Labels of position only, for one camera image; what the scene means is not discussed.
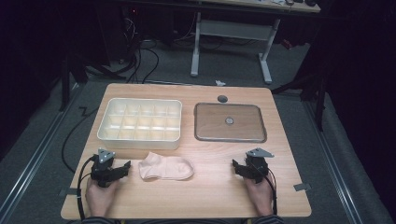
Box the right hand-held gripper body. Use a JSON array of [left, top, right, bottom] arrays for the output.
[[243, 147, 276, 184]]

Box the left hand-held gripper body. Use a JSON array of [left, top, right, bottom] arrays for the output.
[[90, 147, 126, 189]]

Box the pale pink sock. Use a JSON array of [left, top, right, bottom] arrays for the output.
[[137, 151, 195, 182]]

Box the person's right hand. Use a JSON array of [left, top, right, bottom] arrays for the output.
[[243, 174, 276, 217]]

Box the person's left hand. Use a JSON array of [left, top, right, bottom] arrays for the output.
[[85, 177, 121, 218]]

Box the grey tape strip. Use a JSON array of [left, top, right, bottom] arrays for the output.
[[58, 187, 82, 197], [292, 182, 313, 192]]

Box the white divided storage box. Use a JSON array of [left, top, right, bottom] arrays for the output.
[[96, 97, 183, 151]]

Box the black metal stand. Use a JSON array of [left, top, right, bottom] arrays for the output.
[[271, 60, 330, 133], [58, 50, 90, 113]]

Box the white-legged wooden desk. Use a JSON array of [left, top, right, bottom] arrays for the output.
[[190, 0, 322, 86]]

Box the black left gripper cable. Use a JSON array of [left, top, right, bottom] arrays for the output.
[[76, 155, 96, 222]]

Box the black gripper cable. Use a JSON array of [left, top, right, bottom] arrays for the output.
[[263, 169, 279, 216], [76, 155, 96, 222]]

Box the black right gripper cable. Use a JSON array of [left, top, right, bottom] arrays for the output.
[[263, 169, 279, 216]]

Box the black floor cable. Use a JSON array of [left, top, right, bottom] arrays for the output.
[[61, 106, 100, 174]]

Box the metal floor rail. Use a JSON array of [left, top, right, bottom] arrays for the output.
[[303, 100, 365, 224], [0, 83, 82, 220]]

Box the bundle of black cables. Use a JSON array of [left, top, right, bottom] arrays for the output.
[[120, 12, 161, 85]]

